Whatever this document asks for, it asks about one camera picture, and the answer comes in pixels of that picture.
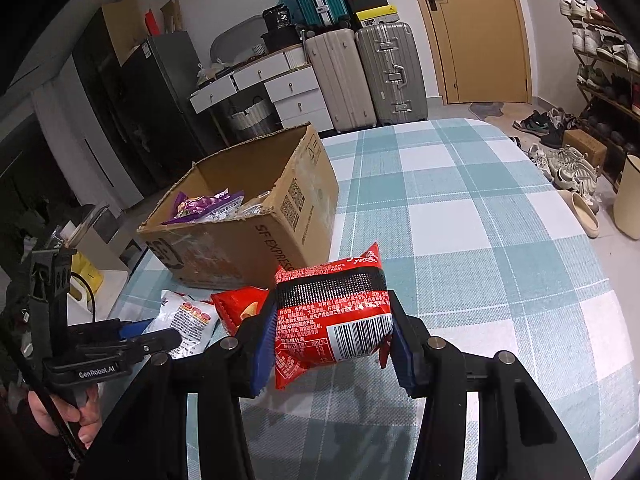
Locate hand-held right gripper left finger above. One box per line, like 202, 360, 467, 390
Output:
75, 287, 281, 480

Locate grey plastic tub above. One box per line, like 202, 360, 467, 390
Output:
210, 14, 273, 63

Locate cream trash bin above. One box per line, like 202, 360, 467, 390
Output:
612, 154, 640, 241

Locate silver white snack packet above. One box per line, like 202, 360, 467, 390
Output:
147, 290, 221, 360

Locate wooden shoe rack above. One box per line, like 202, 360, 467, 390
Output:
560, 0, 640, 191

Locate person's left hand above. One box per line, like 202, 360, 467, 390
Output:
27, 385, 104, 451

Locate black cable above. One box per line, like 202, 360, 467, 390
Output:
70, 272, 97, 322

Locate beige suitcase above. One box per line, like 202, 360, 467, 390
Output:
303, 27, 378, 134

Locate brown cardboard box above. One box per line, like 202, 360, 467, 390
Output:
137, 122, 341, 291

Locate pile of sneakers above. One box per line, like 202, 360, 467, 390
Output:
510, 108, 601, 196

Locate woven storage basket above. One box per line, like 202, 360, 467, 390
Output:
227, 96, 281, 136

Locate wooden door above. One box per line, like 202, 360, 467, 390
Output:
402, 0, 533, 107

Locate white drawer desk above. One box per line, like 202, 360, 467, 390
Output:
189, 42, 333, 133

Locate beige slipper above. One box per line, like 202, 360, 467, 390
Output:
557, 189, 601, 239

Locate black yellow shoe box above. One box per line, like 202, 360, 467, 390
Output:
352, 4, 401, 26

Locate red chips packet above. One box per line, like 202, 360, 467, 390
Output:
210, 286, 271, 336

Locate silver suitcase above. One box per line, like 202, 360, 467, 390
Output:
355, 21, 429, 127

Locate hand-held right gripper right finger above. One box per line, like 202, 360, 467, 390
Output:
387, 290, 593, 480

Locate yellow packet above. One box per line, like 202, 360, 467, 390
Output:
70, 251, 103, 281

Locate flat cardboard sheet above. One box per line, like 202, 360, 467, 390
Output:
101, 0, 151, 66

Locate white plastic jug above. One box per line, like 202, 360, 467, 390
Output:
66, 275, 93, 326

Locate black storage basket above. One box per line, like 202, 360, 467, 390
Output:
260, 25, 303, 53

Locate black refrigerator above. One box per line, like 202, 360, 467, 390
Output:
72, 30, 211, 196

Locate red snack packet black band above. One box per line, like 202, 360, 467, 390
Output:
272, 242, 396, 392

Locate black strap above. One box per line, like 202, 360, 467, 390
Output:
0, 310, 87, 461

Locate clear packet brown snacks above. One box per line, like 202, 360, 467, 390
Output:
235, 190, 275, 218

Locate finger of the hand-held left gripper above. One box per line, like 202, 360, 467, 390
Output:
119, 328, 184, 362
119, 318, 157, 341

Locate purple pink snack packet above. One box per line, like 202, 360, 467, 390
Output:
161, 187, 245, 225

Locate small cardboard box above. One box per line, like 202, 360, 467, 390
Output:
562, 129, 608, 166

